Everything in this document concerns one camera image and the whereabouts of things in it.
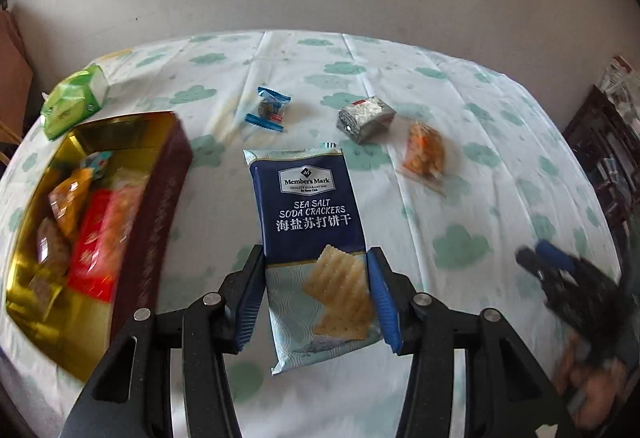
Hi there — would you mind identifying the red and gold tin box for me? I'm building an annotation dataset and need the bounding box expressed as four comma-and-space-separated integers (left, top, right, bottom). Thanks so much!
5, 112, 194, 384

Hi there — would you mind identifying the dark wooden cabinet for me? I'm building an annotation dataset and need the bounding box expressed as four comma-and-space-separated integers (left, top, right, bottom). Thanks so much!
562, 85, 640, 239

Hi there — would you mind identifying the stack of newspapers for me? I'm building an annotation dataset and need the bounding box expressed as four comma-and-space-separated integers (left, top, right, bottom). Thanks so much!
597, 55, 640, 129

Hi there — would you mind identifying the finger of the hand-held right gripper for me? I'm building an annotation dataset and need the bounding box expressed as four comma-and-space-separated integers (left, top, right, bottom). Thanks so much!
515, 247, 556, 286
532, 240, 576, 269

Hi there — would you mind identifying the green tissue pack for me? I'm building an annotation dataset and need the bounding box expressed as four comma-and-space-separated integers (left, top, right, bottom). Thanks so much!
40, 64, 110, 142

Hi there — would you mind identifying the silver snack packet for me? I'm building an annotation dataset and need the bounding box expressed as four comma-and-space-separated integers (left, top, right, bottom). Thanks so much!
337, 95, 397, 143

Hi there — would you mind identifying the clear packet of orange snacks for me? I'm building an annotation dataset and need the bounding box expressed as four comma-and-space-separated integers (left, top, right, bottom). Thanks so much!
397, 118, 448, 196

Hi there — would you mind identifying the red snack packet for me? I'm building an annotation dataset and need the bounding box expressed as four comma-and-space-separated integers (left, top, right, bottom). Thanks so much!
66, 188, 126, 303

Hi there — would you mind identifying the orange chips packet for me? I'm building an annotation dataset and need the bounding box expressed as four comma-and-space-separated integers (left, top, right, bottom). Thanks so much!
47, 167, 96, 239

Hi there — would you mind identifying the blue cracker packet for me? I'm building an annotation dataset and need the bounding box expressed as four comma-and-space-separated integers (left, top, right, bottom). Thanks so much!
243, 143, 386, 376

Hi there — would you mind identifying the person's right hand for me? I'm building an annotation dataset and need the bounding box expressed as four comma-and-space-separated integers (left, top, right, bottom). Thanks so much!
555, 348, 628, 424

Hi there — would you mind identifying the pink cloth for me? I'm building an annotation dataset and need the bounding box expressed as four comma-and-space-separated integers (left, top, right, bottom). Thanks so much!
0, 10, 36, 139

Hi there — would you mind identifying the clear packet of pink snacks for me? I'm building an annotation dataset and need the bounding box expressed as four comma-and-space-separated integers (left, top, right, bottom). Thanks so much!
107, 180, 156, 269

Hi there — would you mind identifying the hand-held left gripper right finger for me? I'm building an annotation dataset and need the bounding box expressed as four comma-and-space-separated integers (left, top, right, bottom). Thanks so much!
366, 246, 576, 438

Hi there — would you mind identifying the yellow paper slip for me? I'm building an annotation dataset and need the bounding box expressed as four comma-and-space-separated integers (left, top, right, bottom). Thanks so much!
95, 48, 136, 66

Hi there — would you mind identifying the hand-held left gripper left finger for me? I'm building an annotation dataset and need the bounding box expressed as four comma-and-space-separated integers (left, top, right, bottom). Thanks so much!
57, 244, 266, 438

